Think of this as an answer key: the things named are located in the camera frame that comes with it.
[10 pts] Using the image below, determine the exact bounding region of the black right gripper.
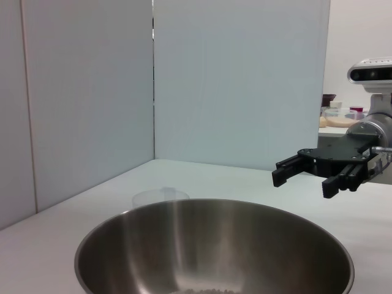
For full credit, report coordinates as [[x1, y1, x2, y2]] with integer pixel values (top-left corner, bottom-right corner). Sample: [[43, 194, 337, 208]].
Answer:
[[271, 133, 380, 200]]

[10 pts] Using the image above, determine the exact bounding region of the stainless steel mixing bowl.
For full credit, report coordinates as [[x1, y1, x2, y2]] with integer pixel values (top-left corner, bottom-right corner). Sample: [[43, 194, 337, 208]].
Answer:
[[73, 198, 355, 294]]

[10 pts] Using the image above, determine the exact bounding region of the clear plastic measuring cup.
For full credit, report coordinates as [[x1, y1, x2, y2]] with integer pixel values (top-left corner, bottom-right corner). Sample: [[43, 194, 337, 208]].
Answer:
[[131, 186, 189, 213]]

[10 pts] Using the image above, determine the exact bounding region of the white background table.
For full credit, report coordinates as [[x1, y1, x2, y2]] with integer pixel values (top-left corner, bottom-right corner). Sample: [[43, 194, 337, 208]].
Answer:
[[317, 126, 352, 138]]

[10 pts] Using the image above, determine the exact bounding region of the beige long bread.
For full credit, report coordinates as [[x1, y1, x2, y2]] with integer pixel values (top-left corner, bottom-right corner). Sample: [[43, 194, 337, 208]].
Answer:
[[326, 117, 358, 128]]

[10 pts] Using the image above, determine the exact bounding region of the clear plastic container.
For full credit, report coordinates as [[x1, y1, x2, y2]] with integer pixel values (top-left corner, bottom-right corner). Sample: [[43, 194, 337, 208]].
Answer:
[[325, 107, 353, 119]]

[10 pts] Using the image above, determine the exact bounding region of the white partition board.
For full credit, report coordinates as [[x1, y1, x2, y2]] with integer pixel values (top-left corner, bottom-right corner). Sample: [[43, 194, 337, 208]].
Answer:
[[0, 0, 31, 232], [152, 0, 331, 172], [21, 0, 156, 215]]

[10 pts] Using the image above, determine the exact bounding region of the right arm metal plug cable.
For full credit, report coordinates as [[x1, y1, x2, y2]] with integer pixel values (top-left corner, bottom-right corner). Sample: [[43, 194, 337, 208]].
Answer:
[[370, 146, 392, 172]]

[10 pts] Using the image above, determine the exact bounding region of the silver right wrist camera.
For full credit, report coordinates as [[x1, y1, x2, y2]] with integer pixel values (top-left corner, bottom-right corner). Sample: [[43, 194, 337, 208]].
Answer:
[[347, 56, 392, 85]]

